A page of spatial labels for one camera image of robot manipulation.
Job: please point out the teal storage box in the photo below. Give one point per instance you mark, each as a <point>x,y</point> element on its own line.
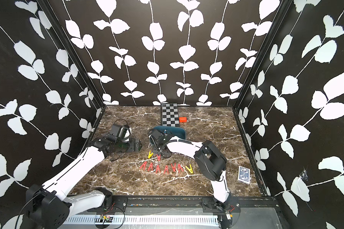
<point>175,131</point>

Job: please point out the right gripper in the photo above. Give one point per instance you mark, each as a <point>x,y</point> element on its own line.
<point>154,149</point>

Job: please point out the white slotted cable duct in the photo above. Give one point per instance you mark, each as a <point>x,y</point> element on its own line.
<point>203,220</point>

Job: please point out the black white checkerboard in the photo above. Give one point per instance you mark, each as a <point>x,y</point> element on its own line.
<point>169,115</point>

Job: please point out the blue playing card box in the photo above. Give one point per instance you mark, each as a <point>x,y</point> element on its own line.
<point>244,175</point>

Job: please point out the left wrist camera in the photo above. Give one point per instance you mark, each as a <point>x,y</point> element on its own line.
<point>119,133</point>

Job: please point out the small red block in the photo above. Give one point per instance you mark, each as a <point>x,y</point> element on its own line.
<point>182,119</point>

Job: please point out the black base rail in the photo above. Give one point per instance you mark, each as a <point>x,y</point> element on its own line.
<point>208,204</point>

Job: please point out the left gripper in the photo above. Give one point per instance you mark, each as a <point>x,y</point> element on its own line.
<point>132,147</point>

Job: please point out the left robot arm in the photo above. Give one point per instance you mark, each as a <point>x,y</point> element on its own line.
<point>49,205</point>

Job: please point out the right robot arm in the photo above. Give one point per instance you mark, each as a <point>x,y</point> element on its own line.
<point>212,163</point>

